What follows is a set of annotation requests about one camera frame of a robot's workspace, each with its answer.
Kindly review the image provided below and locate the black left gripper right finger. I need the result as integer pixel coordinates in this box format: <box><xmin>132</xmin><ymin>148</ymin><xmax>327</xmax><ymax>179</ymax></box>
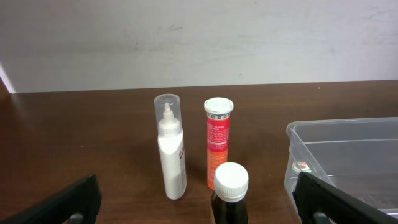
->
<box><xmin>292</xmin><ymin>172</ymin><xmax>397</xmax><ymax>224</ymax></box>

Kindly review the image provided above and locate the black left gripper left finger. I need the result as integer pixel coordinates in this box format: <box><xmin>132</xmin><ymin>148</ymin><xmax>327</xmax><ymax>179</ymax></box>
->
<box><xmin>1</xmin><ymin>175</ymin><xmax>102</xmax><ymax>224</ymax></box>

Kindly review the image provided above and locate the clear plastic container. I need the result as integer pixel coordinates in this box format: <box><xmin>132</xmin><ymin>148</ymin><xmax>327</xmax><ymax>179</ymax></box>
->
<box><xmin>284</xmin><ymin>117</ymin><xmax>397</xmax><ymax>217</ymax></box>

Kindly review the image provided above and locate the dark bottle white cap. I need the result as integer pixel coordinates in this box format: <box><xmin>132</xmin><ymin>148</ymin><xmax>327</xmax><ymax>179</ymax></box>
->
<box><xmin>210</xmin><ymin>162</ymin><xmax>249</xmax><ymax>224</ymax></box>

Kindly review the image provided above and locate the white spray bottle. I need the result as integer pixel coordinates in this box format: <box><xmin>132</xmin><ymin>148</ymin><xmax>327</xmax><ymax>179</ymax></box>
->
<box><xmin>154</xmin><ymin>93</ymin><xmax>187</xmax><ymax>200</ymax></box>

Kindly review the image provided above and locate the orange tablet tube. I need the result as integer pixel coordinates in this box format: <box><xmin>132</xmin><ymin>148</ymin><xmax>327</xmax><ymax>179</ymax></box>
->
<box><xmin>204</xmin><ymin>97</ymin><xmax>234</xmax><ymax>190</ymax></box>

